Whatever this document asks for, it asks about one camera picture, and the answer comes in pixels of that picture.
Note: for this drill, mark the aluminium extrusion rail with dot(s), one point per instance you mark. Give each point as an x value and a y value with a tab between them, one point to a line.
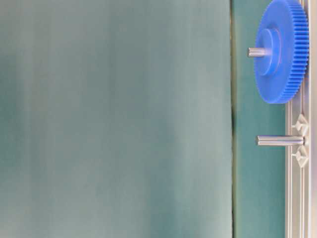
301	161

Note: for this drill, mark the large blue gear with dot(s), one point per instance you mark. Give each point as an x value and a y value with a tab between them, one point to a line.
284	34

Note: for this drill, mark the long steel shaft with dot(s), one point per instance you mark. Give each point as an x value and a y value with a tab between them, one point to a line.
279	140

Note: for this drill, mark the short steel shaft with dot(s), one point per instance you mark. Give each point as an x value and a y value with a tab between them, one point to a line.
256	52

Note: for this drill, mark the green table mat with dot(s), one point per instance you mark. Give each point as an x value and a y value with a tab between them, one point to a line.
258	172

